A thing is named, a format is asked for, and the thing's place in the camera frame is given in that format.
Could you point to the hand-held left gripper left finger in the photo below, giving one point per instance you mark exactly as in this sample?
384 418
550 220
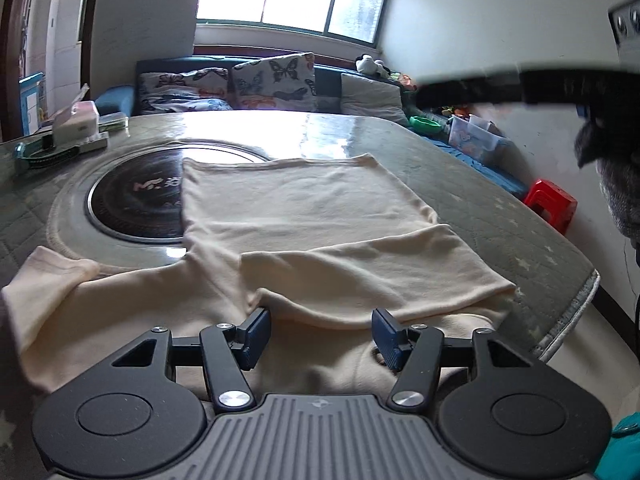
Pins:
257 334

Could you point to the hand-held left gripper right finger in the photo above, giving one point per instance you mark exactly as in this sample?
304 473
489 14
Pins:
387 340

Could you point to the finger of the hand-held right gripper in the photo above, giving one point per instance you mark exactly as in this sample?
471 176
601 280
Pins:
475 87

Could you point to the cream shirt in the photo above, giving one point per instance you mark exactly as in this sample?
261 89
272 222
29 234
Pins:
300 210

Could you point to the colourful toy pile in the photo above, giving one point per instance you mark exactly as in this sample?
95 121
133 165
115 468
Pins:
455 109

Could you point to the clear plastic storage box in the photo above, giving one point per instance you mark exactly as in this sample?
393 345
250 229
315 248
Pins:
472 140

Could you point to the green bowl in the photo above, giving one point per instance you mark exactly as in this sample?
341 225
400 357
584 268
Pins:
425 124

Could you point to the grey pillow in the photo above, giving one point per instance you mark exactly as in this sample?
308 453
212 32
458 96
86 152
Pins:
370 97

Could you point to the black and white plush toy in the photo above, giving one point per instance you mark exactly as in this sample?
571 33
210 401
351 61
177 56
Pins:
367 64

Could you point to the red plastic stool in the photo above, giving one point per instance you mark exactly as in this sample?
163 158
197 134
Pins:
550 200

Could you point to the blue sofa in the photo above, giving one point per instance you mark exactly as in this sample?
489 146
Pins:
327 90

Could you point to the round black cooktop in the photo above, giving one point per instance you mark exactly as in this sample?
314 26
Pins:
130 195

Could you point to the white butterfly print pillow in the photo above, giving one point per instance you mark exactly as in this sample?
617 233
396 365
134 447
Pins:
275 80

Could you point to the green flat box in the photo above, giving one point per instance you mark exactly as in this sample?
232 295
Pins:
114 121

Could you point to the teal cloth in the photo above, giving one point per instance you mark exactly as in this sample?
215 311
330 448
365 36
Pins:
625 450

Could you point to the dark butterfly print pillow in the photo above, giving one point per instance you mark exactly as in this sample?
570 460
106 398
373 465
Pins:
175 85

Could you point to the teal tray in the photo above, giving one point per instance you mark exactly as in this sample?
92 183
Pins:
45 157

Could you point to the white box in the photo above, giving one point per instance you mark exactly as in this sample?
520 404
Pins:
75 122

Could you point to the clear plastic bag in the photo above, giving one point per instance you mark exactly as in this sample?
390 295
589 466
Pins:
75 99

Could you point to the small blue and white cabinet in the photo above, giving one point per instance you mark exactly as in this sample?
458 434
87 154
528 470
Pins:
31 100

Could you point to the dark wooden door frame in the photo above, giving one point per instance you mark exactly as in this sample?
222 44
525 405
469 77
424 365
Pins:
92 20

